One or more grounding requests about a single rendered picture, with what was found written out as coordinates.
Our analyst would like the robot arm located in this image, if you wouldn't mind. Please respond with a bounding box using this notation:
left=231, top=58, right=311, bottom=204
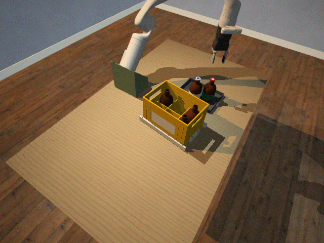
left=120, top=0, right=241, bottom=71

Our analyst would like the yellow crate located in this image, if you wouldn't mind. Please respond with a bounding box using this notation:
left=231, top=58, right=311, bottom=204
left=143, top=80, right=209, bottom=146

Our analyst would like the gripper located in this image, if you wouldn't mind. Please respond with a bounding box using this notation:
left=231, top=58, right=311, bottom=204
left=211, top=15, right=242, bottom=64

